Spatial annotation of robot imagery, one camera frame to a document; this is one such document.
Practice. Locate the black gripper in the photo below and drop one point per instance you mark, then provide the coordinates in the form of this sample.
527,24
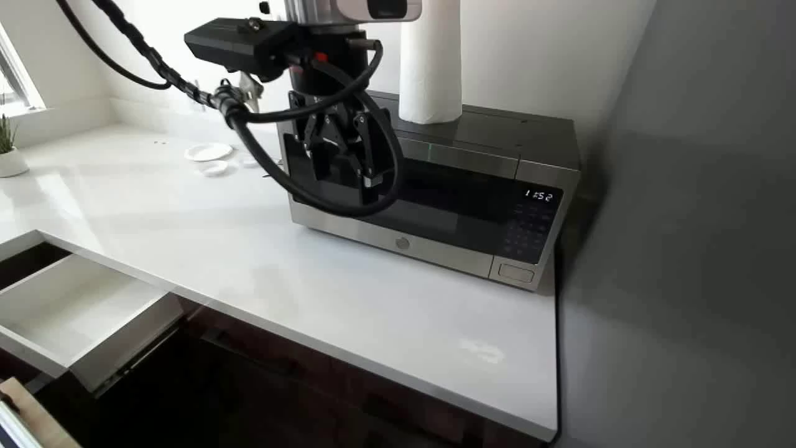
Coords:
330,78

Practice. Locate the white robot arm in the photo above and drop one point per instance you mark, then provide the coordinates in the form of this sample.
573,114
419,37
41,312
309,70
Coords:
349,14

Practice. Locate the stainless steel microwave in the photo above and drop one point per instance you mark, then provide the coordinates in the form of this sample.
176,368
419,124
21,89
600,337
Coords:
482,195

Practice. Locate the white paper plate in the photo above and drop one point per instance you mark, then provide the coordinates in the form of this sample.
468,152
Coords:
211,152

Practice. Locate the white paper towel roll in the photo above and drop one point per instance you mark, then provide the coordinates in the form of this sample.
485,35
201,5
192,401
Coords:
432,66

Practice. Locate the open white drawer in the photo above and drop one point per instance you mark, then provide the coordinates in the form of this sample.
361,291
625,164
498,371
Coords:
85,318

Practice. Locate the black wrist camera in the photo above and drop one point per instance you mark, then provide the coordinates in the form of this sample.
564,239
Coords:
242,46

